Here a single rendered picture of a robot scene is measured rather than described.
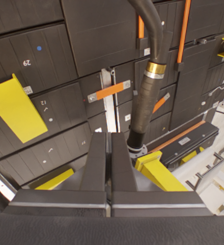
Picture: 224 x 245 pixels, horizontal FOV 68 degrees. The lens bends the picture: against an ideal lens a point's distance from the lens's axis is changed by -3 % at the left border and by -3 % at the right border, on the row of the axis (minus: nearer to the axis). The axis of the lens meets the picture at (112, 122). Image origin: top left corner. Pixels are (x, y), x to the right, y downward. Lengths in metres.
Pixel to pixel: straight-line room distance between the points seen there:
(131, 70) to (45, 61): 0.27
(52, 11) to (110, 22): 0.14
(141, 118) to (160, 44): 0.17
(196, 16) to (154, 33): 0.33
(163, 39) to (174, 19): 0.24
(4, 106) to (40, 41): 0.16
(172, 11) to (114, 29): 0.21
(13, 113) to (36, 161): 0.21
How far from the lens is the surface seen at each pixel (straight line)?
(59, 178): 0.66
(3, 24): 0.41
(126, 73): 0.56
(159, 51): 0.39
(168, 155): 0.93
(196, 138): 1.04
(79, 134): 0.57
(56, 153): 0.59
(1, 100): 0.42
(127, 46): 0.51
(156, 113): 0.75
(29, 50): 0.43
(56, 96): 0.47
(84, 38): 0.45
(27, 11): 0.42
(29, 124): 0.46
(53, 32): 0.43
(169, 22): 0.61
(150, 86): 0.40
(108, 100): 0.58
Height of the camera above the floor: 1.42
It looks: 43 degrees down
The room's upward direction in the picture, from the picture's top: 137 degrees clockwise
